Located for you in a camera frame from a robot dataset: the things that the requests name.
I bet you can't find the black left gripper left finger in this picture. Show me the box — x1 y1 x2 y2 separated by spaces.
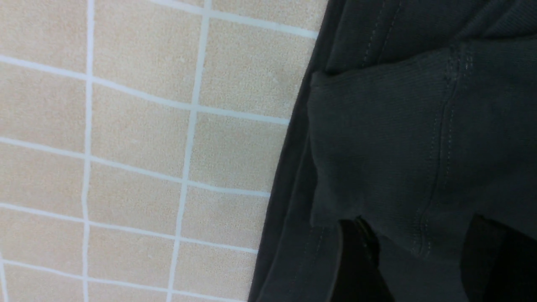
330 217 395 302

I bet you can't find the beige grid tablecloth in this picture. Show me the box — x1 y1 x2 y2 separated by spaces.
0 0 326 302

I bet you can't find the dark gray long-sleeved shirt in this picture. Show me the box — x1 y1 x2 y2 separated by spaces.
248 0 537 302

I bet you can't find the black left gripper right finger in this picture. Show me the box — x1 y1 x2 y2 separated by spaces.
460 216 537 302

